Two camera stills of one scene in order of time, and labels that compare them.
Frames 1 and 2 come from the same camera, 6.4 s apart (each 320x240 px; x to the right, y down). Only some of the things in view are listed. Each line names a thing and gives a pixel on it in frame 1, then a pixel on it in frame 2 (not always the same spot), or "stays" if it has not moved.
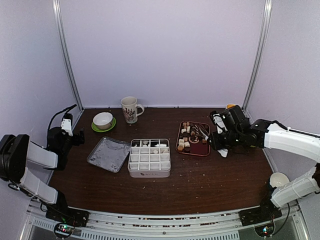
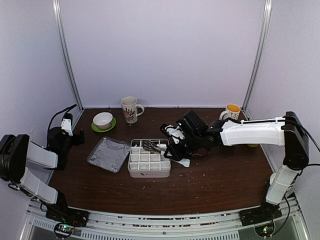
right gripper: [216, 144] → [172, 150]
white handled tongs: [201, 131] → [151, 146]
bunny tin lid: [109, 154] stays
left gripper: [77, 141] stays
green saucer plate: [94, 127] stays
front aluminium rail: [291, 224] stays
